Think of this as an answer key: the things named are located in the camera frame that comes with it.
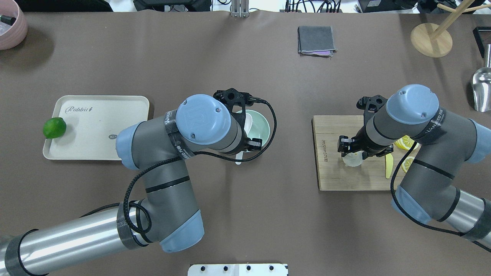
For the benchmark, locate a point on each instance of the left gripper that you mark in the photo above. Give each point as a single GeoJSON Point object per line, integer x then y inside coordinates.
{"type": "Point", "coordinates": [253, 144]}

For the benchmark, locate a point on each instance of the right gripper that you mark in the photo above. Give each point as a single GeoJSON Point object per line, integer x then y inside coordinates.
{"type": "Point", "coordinates": [360, 143]}

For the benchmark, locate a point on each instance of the white steamed bun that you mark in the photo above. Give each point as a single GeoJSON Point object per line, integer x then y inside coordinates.
{"type": "Point", "coordinates": [353, 159]}

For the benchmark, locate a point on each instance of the white ceramic spoon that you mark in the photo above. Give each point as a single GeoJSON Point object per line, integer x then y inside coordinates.
{"type": "Point", "coordinates": [247, 127]}

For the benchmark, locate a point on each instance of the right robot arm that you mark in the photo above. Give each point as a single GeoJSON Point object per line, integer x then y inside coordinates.
{"type": "Point", "coordinates": [426, 194]}

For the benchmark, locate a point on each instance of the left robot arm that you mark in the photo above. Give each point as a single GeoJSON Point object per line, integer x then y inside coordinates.
{"type": "Point", "coordinates": [40, 193]}

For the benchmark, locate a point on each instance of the mint green bowl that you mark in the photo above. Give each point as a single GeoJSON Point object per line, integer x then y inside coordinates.
{"type": "Point", "coordinates": [260, 128]}

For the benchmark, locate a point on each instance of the pink bowl with ice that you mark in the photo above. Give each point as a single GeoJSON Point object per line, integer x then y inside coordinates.
{"type": "Point", "coordinates": [12, 35]}

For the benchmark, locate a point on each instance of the bamboo cutting board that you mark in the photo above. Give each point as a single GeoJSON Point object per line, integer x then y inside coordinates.
{"type": "Point", "coordinates": [333, 173]}

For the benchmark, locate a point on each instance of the yellow plastic knife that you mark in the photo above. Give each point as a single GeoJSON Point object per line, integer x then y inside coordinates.
{"type": "Point", "coordinates": [389, 163]}

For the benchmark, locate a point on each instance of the front lemon slice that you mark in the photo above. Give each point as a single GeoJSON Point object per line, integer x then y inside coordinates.
{"type": "Point", "coordinates": [407, 162]}

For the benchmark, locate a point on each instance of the folded grey cloth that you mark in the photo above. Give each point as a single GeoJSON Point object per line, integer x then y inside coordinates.
{"type": "Point", "coordinates": [316, 41]}

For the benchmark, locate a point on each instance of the wooden mug tree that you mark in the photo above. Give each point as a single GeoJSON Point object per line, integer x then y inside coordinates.
{"type": "Point", "coordinates": [434, 40]}

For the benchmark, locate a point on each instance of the metal scoop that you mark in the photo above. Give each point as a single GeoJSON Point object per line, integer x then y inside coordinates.
{"type": "Point", "coordinates": [481, 84]}

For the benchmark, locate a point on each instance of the cream rectangular tray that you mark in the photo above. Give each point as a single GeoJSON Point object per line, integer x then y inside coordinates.
{"type": "Point", "coordinates": [93, 123]}

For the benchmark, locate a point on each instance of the green lime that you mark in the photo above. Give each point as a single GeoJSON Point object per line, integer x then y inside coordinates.
{"type": "Point", "coordinates": [54, 128]}

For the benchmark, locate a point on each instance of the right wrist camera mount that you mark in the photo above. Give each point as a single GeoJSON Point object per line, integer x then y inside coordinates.
{"type": "Point", "coordinates": [370, 105]}

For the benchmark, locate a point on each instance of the aluminium frame post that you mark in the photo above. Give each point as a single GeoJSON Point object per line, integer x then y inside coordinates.
{"type": "Point", "coordinates": [239, 8]}

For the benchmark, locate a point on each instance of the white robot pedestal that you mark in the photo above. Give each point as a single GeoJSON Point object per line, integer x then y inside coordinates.
{"type": "Point", "coordinates": [239, 269]}

